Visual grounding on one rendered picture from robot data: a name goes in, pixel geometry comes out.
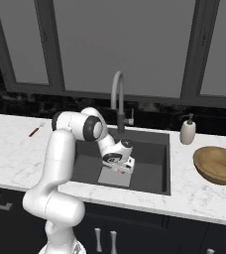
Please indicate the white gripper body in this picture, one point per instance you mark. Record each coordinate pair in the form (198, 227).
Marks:
(119, 163)

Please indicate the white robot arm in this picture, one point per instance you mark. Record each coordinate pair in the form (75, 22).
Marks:
(59, 155)

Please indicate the dark grey sink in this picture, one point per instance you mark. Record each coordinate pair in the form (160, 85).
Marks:
(151, 158)

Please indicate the dark cupboard door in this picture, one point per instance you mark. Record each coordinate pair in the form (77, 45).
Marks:
(89, 235)
(151, 240)
(222, 240)

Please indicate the brown wooden bowl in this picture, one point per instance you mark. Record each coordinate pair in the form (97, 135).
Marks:
(217, 167)

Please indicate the grey curved tap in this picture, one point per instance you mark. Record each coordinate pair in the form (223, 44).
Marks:
(121, 99)

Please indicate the white soap dispenser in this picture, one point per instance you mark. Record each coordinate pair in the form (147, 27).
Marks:
(187, 132)

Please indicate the black dishwasher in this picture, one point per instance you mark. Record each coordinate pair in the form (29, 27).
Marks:
(6, 228)

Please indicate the dark grey window frame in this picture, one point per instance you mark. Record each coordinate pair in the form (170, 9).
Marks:
(57, 49)

